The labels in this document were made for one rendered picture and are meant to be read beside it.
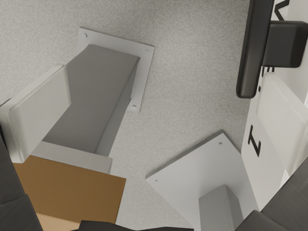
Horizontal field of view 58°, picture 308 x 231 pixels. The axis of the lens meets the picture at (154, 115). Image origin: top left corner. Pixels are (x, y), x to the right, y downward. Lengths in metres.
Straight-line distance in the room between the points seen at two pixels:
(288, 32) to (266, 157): 0.11
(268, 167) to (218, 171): 1.12
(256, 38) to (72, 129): 0.47
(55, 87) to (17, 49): 1.12
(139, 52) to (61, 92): 0.94
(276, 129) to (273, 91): 0.02
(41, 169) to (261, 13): 0.35
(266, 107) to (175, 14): 0.94
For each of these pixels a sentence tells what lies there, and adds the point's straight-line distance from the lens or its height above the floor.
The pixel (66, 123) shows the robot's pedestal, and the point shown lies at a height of 0.60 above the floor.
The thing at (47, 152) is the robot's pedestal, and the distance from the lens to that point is 0.47.
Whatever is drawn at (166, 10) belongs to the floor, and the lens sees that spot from 1.10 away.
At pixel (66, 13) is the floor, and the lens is 1.18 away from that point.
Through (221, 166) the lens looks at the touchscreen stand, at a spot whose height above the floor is 0.04.
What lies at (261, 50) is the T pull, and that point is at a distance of 0.19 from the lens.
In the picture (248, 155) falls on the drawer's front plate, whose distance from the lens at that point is 0.30.
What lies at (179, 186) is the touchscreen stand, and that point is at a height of 0.04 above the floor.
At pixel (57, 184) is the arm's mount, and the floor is 0.81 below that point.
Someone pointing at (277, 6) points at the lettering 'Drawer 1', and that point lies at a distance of 0.25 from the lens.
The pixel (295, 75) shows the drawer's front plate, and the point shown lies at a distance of 0.21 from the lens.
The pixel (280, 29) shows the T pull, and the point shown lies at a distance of 0.19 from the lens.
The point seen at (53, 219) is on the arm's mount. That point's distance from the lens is 0.38.
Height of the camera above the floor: 1.09
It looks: 62 degrees down
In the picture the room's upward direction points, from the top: 170 degrees counter-clockwise
